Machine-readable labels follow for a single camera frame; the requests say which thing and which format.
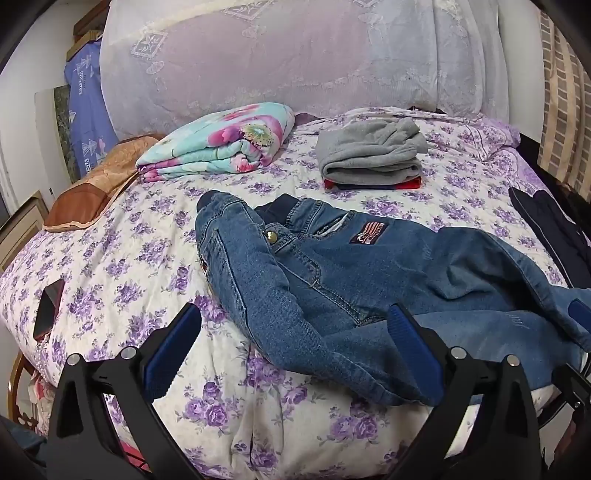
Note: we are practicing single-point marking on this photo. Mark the red floral cushion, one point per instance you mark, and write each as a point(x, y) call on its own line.
point(44, 399)

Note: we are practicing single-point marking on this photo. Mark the folded floral blanket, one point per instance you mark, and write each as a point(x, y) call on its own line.
point(221, 143)

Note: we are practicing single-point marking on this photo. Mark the orange-brown pillow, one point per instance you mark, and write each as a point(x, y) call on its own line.
point(87, 194)

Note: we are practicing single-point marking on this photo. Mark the green patterned panel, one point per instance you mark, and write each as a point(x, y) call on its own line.
point(62, 129)

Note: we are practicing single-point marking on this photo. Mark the wooden chair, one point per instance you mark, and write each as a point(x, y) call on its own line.
point(16, 371)

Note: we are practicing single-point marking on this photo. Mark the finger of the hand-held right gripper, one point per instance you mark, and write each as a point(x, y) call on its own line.
point(575, 390)
point(581, 310)

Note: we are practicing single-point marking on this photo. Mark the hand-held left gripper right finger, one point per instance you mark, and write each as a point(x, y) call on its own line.
point(413, 355)

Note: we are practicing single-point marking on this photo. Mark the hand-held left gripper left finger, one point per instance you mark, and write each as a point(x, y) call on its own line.
point(171, 355)

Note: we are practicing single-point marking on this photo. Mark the folded grey garment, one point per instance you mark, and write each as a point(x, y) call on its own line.
point(369, 152)

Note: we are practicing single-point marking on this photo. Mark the dark navy garment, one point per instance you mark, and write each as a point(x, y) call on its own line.
point(554, 226)

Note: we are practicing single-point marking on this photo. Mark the black phone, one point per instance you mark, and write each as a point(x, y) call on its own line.
point(48, 309)

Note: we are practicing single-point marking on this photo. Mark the blue denim pants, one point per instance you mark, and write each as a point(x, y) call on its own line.
point(323, 277)

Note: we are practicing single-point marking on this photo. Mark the purple floral bedspread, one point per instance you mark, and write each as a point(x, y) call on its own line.
point(138, 240)

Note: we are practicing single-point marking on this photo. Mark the folded red garment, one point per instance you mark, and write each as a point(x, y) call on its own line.
point(408, 183)

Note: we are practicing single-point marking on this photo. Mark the striped curtain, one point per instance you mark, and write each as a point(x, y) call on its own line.
point(565, 115)

